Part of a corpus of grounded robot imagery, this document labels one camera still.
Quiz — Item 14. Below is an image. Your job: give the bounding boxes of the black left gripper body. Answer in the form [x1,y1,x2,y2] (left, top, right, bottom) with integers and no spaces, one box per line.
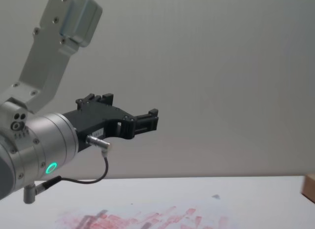
[62,104,132,154]

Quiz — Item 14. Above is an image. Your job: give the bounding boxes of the white table cloth red stains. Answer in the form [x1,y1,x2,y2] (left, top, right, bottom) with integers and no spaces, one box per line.
[0,175,315,229]

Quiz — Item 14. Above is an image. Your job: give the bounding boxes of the brown cardboard box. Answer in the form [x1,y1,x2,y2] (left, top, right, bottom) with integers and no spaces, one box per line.
[301,173,315,204]

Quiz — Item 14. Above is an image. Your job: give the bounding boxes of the thin dark cable silver plugs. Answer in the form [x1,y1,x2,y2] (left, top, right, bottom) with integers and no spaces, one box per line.
[23,134,114,205]

